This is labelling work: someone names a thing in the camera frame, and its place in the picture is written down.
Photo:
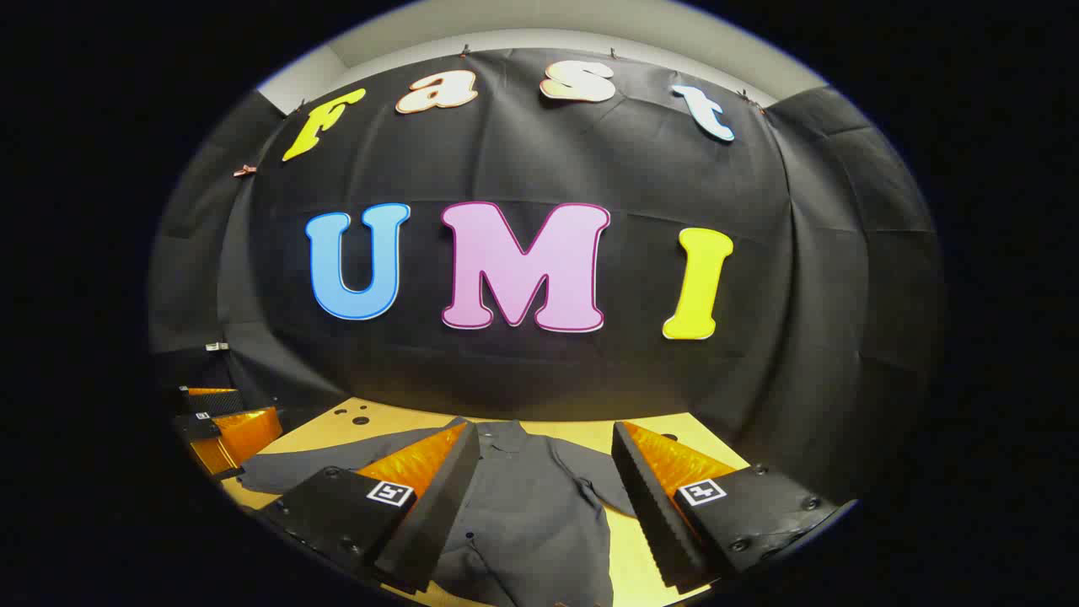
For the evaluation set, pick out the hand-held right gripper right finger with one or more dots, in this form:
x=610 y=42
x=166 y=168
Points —
x=653 y=506

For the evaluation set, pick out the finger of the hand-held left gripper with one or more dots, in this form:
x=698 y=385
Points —
x=211 y=402
x=240 y=438

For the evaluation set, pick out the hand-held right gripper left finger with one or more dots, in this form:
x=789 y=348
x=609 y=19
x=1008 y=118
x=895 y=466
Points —
x=438 y=506

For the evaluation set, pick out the grey button shirt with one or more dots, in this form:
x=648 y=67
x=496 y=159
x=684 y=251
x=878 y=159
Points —
x=531 y=514

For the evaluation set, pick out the black backdrop cloth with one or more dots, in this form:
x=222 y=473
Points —
x=523 y=371

